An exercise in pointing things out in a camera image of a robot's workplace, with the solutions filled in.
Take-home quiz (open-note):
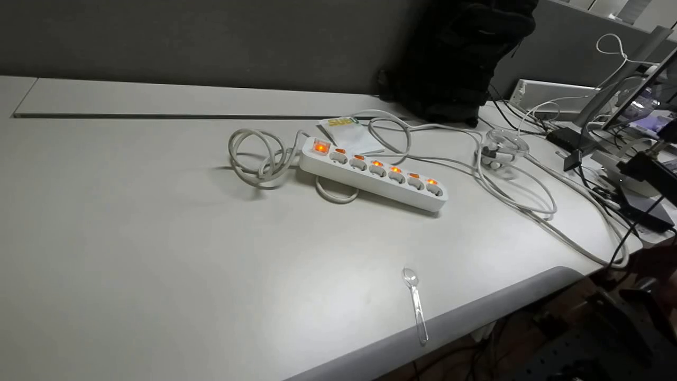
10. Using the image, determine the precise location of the white six-slot power strip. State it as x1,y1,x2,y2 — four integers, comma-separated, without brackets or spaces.
298,133,450,217

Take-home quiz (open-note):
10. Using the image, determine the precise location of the clear plastic packet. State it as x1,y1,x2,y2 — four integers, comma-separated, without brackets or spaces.
316,114,387,160

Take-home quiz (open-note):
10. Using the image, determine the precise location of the clear plastic spoon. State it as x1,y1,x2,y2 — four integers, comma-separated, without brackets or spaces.
399,264,431,348

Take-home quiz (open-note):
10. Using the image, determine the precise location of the grey partition panel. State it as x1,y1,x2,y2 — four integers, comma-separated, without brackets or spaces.
0,0,677,103

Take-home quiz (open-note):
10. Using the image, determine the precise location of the white rectangular box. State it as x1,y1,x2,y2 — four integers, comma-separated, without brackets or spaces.
505,77,602,118

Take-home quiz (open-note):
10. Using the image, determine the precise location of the black stand with devices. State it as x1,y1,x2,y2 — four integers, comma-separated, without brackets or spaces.
546,46,677,235

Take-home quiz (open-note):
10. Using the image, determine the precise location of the coiled white power strip cable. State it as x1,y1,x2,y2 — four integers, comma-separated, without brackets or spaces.
226,113,414,208

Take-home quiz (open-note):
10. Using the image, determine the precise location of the long white cable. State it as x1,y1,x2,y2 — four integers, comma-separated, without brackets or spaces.
409,118,633,272

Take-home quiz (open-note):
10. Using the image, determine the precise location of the black cable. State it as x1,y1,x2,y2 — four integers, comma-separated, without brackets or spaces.
574,157,677,272

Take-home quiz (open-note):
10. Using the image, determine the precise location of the thin white looped cord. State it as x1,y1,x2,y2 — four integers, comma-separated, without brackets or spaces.
595,31,630,68

